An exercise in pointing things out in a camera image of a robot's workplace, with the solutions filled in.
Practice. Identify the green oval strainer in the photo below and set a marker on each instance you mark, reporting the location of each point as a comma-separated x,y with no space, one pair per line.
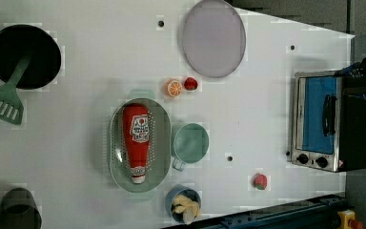
159,153

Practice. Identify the black utensil holder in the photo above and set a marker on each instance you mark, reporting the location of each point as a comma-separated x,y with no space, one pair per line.
45,62

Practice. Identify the red strawberry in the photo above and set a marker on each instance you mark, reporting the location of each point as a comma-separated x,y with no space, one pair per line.
190,84

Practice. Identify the green mug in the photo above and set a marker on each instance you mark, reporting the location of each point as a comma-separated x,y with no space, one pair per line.
190,143

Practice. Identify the orange slice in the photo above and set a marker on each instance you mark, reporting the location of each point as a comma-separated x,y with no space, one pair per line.
173,88

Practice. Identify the red ketchup bottle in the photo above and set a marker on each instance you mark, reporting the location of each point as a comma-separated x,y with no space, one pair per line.
136,130

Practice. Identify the yellow red emergency button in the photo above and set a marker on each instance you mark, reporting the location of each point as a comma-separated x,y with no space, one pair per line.
348,220

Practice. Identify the green spatula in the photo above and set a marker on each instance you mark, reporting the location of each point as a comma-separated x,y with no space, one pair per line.
11,107

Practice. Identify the blue metal frame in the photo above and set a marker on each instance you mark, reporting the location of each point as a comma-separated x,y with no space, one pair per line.
312,213

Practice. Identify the grey round plate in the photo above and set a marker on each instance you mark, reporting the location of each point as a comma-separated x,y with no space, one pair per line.
213,38

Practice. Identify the grey cylindrical cup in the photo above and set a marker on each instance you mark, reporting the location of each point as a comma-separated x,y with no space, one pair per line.
18,210

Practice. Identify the peeled banana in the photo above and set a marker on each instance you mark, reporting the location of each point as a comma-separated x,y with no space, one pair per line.
185,209

